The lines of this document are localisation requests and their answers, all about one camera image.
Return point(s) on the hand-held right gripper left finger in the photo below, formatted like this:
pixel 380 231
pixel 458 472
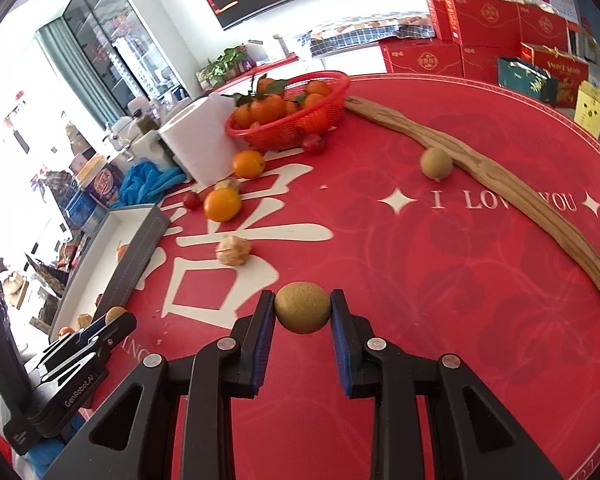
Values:
pixel 261 355

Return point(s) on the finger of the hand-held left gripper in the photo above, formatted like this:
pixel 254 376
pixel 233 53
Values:
pixel 92 328
pixel 117 332

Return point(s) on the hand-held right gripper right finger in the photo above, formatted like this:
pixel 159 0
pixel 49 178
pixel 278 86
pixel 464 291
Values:
pixel 341 360

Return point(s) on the round green-brown fruit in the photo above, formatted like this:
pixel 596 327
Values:
pixel 436 162
pixel 116 314
pixel 302 313

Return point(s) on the grey tray with white inside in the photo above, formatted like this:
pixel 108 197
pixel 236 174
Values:
pixel 135 255

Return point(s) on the walnut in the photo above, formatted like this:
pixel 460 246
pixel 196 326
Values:
pixel 234 250

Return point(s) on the husked physalis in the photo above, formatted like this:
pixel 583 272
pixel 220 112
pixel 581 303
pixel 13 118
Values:
pixel 84 319
pixel 228 183

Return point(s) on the orange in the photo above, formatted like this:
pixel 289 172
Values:
pixel 222 204
pixel 123 251
pixel 248 163

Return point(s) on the blue packet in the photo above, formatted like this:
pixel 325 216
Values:
pixel 82 207

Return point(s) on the red printed table mat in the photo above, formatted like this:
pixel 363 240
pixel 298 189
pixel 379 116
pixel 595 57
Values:
pixel 430 270

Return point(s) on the blue gloves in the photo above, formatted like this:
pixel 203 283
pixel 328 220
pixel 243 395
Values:
pixel 145 182

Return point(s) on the white teapot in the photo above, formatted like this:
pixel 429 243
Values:
pixel 125 135

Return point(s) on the white paper towel roll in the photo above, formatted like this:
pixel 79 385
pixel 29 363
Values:
pixel 195 140

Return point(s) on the dark glass jar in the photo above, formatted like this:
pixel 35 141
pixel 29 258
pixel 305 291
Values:
pixel 144 121

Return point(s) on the red round fruit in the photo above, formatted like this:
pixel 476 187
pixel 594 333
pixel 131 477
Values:
pixel 313 143

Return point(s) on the red plastic basket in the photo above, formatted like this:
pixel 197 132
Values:
pixel 300 122

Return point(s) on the long wooden back scratcher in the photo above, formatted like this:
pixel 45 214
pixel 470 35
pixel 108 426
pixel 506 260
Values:
pixel 500 175

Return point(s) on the pile of leafy tangerines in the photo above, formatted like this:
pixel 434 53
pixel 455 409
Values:
pixel 267 107

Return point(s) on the grey-green curtain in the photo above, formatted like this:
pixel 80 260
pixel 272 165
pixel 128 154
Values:
pixel 65 75

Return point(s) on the green potted plant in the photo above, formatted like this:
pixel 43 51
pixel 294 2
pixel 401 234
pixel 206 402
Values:
pixel 220 67

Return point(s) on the glass display cabinet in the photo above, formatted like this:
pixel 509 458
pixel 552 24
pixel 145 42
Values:
pixel 115 35

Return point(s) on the checked cloth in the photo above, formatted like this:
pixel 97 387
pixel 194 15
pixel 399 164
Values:
pixel 360 35

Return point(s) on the green gift bag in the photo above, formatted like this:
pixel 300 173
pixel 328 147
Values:
pixel 525 82

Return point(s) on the yellow cardboard box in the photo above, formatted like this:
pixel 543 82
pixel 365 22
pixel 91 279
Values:
pixel 590 107

